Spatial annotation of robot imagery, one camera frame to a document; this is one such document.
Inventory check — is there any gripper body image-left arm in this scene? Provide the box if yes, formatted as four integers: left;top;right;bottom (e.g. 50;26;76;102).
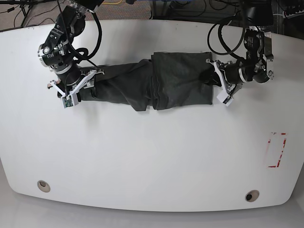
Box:
47;67;104;97

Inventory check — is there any white power strip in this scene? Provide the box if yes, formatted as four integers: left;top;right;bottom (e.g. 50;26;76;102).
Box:
283;5;304;19

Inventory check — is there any wrist camera on image-left arm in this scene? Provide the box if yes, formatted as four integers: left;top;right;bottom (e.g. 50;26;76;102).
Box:
61;94;79;108

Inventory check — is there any black tripod stand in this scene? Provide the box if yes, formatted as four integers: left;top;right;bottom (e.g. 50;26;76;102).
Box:
0;0;54;29

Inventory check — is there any table cable grommet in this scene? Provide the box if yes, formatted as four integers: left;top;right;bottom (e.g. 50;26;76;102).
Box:
245;190;259;202
37;180;50;193

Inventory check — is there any grey metal frame background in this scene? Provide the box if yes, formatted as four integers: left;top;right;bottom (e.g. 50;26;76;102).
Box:
149;0;173;19

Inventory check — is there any dark grey T-shirt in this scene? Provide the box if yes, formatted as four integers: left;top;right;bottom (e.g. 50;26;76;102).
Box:
77;52;214;112

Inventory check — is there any wrist camera on image-right arm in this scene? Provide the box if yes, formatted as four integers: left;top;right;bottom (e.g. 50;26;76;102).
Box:
217;90;234;106

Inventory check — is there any gripper body image-right arm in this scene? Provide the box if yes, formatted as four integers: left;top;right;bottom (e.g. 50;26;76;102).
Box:
206;58;244;95

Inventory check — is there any left table cable grommet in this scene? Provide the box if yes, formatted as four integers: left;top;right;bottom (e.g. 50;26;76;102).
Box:
37;180;50;193

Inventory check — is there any right table cable grommet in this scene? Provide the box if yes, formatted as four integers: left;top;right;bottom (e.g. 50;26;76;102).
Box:
245;190;259;202

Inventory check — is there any red tape rectangle marking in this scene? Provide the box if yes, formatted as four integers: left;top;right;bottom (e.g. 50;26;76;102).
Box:
266;132;288;168

